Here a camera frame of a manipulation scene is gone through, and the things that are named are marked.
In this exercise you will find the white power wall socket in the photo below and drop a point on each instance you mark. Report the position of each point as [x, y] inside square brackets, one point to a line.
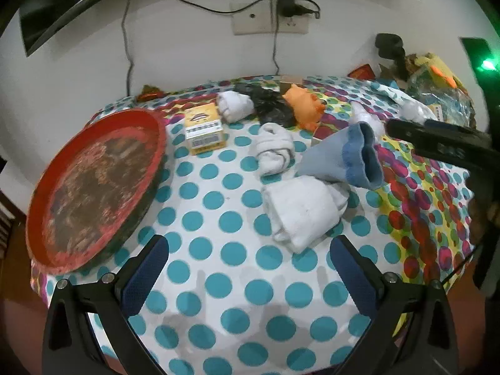
[297, 25]

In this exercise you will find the small yellow box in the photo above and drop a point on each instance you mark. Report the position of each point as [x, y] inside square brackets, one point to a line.
[437, 112]

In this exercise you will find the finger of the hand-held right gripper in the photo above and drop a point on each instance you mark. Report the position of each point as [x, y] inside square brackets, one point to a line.
[433, 140]

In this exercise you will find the red packet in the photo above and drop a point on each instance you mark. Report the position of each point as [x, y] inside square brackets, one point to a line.
[361, 72]

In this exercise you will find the large white sock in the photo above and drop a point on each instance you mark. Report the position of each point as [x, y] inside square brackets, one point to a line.
[300, 211]

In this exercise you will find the blue sock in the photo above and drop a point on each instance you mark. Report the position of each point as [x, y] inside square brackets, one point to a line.
[332, 156]

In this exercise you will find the red candy wrapper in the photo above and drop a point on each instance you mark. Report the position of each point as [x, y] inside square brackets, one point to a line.
[148, 91]

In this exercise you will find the yellow knitted toy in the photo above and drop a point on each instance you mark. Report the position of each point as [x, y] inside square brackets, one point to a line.
[437, 66]

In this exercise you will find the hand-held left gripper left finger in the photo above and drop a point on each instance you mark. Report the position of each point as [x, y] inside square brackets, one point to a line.
[145, 277]

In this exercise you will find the clear plastic bag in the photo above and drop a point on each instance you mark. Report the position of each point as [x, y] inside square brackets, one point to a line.
[441, 95]

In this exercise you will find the brown wooden cabinet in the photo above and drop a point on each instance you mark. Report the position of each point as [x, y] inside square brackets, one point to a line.
[8, 218]

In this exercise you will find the brown cardboard piece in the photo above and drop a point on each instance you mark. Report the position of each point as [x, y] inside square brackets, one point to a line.
[390, 76]

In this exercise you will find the brown cardboard box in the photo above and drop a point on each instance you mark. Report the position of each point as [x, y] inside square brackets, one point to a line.
[291, 81]

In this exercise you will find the orange plush toy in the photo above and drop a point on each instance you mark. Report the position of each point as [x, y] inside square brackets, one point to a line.
[304, 105]

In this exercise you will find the black power adapter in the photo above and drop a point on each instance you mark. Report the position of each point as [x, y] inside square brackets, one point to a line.
[287, 0]

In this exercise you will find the yellow medicine box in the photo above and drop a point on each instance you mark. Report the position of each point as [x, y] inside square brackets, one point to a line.
[203, 125]

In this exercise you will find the black clamp stand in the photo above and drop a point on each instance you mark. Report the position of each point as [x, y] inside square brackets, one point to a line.
[390, 45]

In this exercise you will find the crumpled white plastic bag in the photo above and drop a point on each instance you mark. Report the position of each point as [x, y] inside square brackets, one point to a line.
[414, 109]

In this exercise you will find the red round tray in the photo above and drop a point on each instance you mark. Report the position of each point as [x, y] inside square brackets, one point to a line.
[93, 195]

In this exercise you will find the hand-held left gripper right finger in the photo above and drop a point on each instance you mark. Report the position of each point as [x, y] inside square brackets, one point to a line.
[351, 277]

